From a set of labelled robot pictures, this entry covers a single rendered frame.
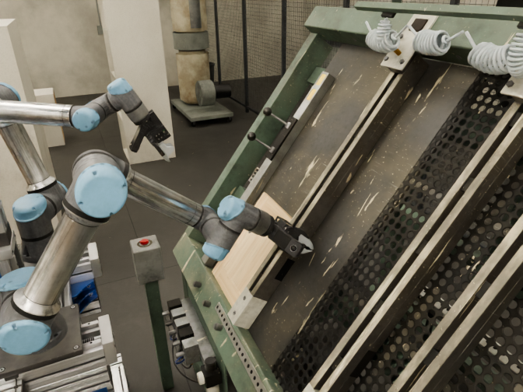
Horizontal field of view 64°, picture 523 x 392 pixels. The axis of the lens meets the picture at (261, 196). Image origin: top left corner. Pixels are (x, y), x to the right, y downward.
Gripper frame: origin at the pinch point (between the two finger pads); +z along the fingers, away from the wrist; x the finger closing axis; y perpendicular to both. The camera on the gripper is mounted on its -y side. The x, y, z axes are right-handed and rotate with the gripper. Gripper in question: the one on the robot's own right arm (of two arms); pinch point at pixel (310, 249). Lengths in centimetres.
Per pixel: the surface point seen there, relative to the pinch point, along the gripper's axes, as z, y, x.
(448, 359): -3, -57, -6
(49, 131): -32, 531, 142
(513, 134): -4, -38, -55
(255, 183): -2.5, 47.7, -3.3
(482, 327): 0, -57, -15
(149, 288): -8, 67, 68
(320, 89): -2, 47, -50
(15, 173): -65, 263, 114
